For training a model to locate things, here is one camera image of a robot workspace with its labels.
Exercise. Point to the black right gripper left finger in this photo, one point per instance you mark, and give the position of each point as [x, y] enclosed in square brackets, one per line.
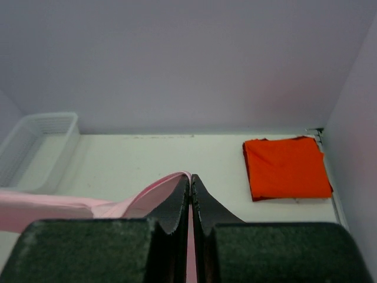
[102, 250]

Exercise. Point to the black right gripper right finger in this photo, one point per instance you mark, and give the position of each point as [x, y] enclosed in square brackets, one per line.
[230, 250]

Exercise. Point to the pink t shirt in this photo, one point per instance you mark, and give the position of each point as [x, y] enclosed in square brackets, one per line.
[18, 209]

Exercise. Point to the orange folded t shirt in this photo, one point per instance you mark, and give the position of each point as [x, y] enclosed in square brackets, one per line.
[287, 168]

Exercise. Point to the white plastic basket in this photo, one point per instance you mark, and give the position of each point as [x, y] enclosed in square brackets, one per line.
[37, 151]

